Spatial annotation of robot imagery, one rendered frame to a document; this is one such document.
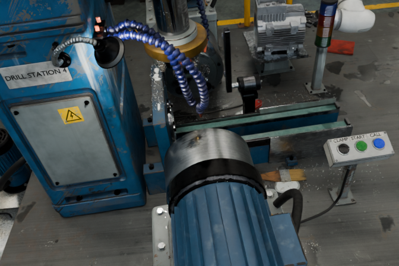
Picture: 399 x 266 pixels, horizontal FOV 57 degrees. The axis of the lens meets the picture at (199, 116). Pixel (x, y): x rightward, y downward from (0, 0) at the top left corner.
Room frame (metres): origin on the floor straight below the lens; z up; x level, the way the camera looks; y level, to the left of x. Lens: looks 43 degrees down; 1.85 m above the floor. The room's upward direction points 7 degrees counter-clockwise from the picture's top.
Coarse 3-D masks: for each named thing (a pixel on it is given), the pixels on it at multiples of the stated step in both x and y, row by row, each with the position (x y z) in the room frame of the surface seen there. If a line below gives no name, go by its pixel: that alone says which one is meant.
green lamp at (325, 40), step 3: (318, 36) 1.22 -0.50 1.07; (330, 36) 1.21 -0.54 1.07; (315, 39) 1.24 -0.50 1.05; (318, 39) 1.22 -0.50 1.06; (321, 39) 1.21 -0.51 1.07; (324, 39) 1.21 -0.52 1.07; (327, 39) 1.21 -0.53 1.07; (330, 39) 1.21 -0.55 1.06; (315, 42) 1.23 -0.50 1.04; (318, 42) 1.22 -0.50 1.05; (321, 42) 1.21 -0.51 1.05; (324, 42) 1.20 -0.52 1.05; (327, 42) 1.20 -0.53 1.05; (330, 42) 1.22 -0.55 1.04; (318, 45) 1.21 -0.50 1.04; (321, 45) 1.21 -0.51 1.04; (324, 45) 1.20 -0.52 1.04; (327, 45) 1.21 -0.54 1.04
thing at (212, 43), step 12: (216, 48) 1.17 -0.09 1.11; (204, 60) 1.12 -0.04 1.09; (216, 60) 1.13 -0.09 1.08; (168, 72) 1.12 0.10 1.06; (204, 72) 1.09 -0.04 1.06; (216, 72) 1.12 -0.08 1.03; (168, 84) 1.12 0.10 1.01; (192, 84) 1.12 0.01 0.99; (216, 84) 1.13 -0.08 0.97; (180, 96) 1.12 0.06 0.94
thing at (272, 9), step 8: (256, 0) 1.46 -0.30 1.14; (264, 0) 1.47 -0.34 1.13; (272, 0) 1.47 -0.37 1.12; (280, 0) 1.45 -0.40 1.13; (256, 8) 1.40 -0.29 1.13; (264, 8) 1.38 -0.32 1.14; (272, 8) 1.37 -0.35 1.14; (280, 8) 1.37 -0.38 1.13; (256, 16) 1.40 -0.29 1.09; (264, 16) 1.38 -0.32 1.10; (272, 16) 1.37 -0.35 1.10; (280, 16) 1.37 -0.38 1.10
